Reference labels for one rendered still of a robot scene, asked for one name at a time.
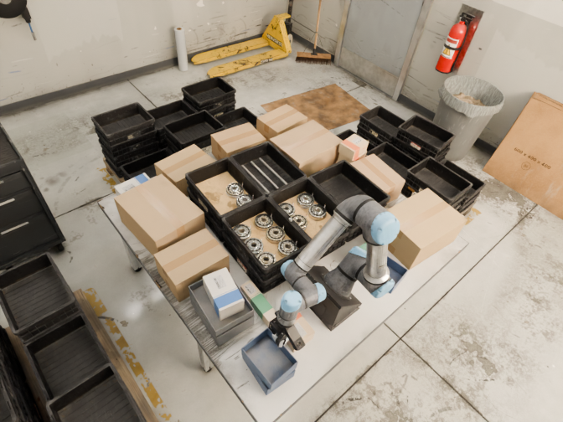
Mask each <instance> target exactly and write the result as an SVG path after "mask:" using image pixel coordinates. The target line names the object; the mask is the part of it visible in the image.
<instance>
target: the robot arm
mask: <svg viewBox="0 0 563 422"><path fill-rule="evenodd" d="M354 223H356V224H357V225H358V226H359V227H360V228H361V229H362V230H363V238H364V241H365V242H366V251H365V250H363V249H361V248H360V247H358V246H354V247H353V248H352V249H351V250H350V251H349V252H348V253H347V255H346V256H345V257H344V258H343V260H342V261H341V262H340V263H339V264H338V266H337V267H336V268H334V269H333V270H331V271H329V272H328V273H327V274H326V275H325V276H324V279H325V281H326V282H327V283H328V284H329V285H330V286H331V287H332V288H333V289H334V290H335V291H336V292H337V293H339V294H340V295H342V296H345V297H348V296H349V295H350V294H351V291H352V290H353V287H354V283H355V282H356V281H357V280H358V281H359V282H360V284H361V285H362V286H363V287H364V288H365V289H366V290H367V291H368V292H369V293H370V295H372V296H373V297H374V298H381V297H382V296H384V295H385V294H386V293H388V292H389V291H390V290H391V289H392V287H393V286H394V284H395V282H394V281H393V279H391V278H390V271H389V268H388V267H387V252H388V244H389V243H391V242H392V241H393V240H394V239H395V238H396V236H397V234H398V233H399V231H400V222H399V220H398V219H397V218H396V217H395V216H394V215H393V214H392V213H390V212H389V211H387V210H386V209H385V208H384V207H382V206H381V205H380V204H379V203H377V202H376V201H375V200H374V199H373V198H371V197H370V196H367V195H355V196H353V197H350V198H347V199H345V200H344V201H343V202H342V203H341V204H339V205H338V206H337V208H336V209H335V210H334V211H333V216H332V217H331V218H330V219H329V221H328V222H327V223H326V224H325V225H324V226H323V227H322V228H321V229H320V230H319V232H318V233H317V234H316V235H315V236H314V237H313V239H312V240H311V241H310V242H309V243H308V245H307V246H306V247H305V248H304V249H303V251H302V252H301V253H300V254H299V255H298V257H297V258H296V259H295V260H288V261H287V262H286V263H283V265H282V266H281V273H282V274H283V276H284V278H285V279H286V280H287V281H288V283H289V284H290V285H291V286H292V288H293V289H294V291H287V292H286V293H285V294H284V295H283V297H282V299H281V305H280V308H279V310H278V311H275V315H276V317H275V318H274V319H273V320H274V321H273V320H272V321H270V323H269V327H268V328H269V329H270V330H271V332H272V333H273V334H274V335H273V334H272V337H273V339H274V340H275V342H276V345H277V346H278V347H282V345H285V344H286V343H287V341H288V340H289V341H290V343H291V344H292V346H293V348H294V349H295V351H299V350H301V349H302V348H303V347H305V345H306V344H305V342H304V341H303V339H302V337H301V335H300V334H299V332H298V330H297V329H296V327H295V325H294V322H295V321H296V318H297V314H298V312H300V311H303V310H305V309H307V308H309V307H310V306H314V305H316V304H318V303H319V302H321V301H323V300H325V298H326V291H325V288H324V287H323V285H322V284H320V283H314V284H313V283H312V282H311V281H310V280H309V279H308V278H307V276H306V274H307V273H308V272H309V271H310V269H311V268H312V267H313V266H314V265H315V264H316V262H317V261H318V260H319V259H320V258H321V257H322V255H323V254H324V253H325V252H326V251H327V250H328V248H329V247H330V246H331V245H332V244H333V242H334V241H335V240H336V239H337V238H338V237H339V236H340V235H341V233H343V232H344V231H345V229H346V228H347V227H348V226H352V225H353V224H354ZM275 319H276V320H275ZM270 325H271V327H270ZM275 334H276V335H275Z"/></svg>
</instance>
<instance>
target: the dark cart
mask: <svg viewBox="0 0 563 422"><path fill-rule="evenodd" d="M64 241H66V239H65V237H64V235H63V233H62V231H61V229H60V228H59V226H58V224H57V222H56V220H55V218H54V215H53V214H52V213H51V211H50V209H49V206H48V204H47V203H46V201H45V199H44V197H43V195H42V193H41V192H40V190H39V187H38V185H37V183H36V182H35V181H34V178H33V176H32V174H31V172H30V171H29V169H28V166H27V165H26V163H25V161H24V160H23V157H22V156H21V154H20V153H19V151H18V149H17V148H16V147H15V145H14V144H13V141H12V140H11V138H10V137H9V135H8V134H7V132H6V131H5V129H4V127H3V125H2V124H1V122H0V271H1V270H4V269H6V270H9V269H11V268H13V265H15V264H17V263H18V262H21V261H23V260H26V259H27V258H29V257H31V256H34V255H36V254H38V253H40V252H42V251H45V250H47V249H49V248H51V247H53V246H55V247H56V248H57V249H58V250H59V251H62V250H64V249H65V248H64V246H63V245H62V242H64Z"/></svg>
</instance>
